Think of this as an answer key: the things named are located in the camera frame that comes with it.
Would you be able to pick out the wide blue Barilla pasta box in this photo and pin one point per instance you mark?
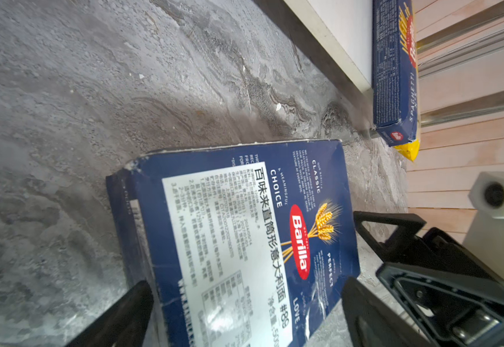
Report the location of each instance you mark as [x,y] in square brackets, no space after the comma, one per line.
[243,245]

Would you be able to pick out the aluminium wall frame rail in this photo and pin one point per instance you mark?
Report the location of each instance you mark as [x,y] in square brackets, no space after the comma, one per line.
[461,60]

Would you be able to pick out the white two-tier shelf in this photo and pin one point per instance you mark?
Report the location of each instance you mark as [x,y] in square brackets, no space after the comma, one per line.
[345,30]

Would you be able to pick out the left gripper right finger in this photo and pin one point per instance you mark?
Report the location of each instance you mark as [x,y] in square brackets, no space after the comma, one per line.
[371,322]

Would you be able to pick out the yellow Pastatime spaghetti pack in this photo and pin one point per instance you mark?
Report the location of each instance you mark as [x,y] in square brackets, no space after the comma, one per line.
[409,150]

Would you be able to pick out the narrow blue Barilla spaghetti box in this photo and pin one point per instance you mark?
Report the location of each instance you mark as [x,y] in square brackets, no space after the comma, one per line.
[395,72]

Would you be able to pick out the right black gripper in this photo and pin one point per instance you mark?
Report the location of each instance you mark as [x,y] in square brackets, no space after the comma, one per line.
[454,299]

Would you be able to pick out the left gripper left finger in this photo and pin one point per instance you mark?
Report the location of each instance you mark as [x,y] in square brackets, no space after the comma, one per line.
[124,324]

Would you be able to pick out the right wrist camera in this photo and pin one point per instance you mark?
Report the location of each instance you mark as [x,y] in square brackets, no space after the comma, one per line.
[485,237]

